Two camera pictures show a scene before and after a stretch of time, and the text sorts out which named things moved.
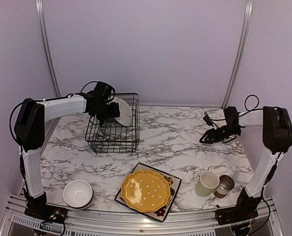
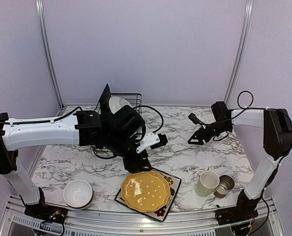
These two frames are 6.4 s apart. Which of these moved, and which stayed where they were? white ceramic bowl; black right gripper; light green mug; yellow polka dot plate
Moved: black right gripper
Stayed: yellow polka dot plate; light green mug; white ceramic bowl
